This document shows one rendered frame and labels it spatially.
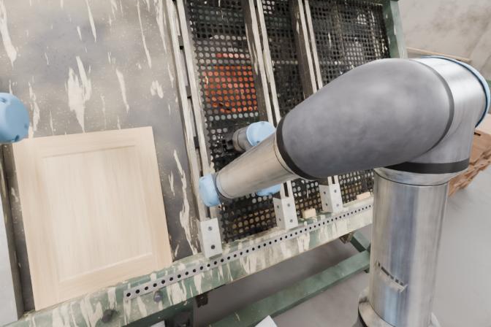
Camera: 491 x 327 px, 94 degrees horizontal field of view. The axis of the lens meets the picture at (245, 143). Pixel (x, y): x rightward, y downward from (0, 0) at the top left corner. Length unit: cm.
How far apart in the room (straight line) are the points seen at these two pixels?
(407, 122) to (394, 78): 4
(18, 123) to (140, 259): 59
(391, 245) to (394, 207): 6
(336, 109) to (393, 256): 25
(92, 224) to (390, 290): 79
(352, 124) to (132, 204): 76
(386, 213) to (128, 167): 74
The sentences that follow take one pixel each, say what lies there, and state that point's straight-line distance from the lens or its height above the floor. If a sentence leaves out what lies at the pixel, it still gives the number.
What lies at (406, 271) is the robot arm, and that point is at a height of 139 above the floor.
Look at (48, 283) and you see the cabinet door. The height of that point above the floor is 94.
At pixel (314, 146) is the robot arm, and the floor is 157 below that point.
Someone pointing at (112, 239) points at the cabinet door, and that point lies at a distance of 90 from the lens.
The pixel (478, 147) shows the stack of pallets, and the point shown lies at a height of 76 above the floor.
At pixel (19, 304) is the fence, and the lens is 99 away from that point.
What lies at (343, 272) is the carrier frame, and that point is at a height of 18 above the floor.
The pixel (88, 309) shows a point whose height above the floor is 88.
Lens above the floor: 169
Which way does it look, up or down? 31 degrees down
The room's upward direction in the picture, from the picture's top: 7 degrees clockwise
